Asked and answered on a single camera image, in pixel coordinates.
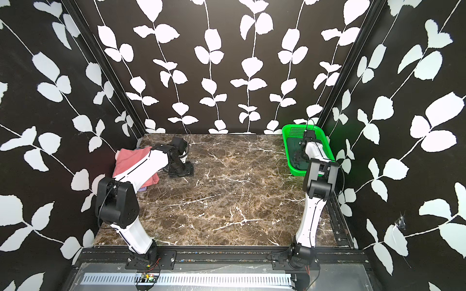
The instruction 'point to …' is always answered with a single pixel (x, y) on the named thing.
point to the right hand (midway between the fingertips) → (305, 154)
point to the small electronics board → (147, 277)
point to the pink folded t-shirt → (127, 159)
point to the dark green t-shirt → (293, 146)
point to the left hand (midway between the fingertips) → (188, 172)
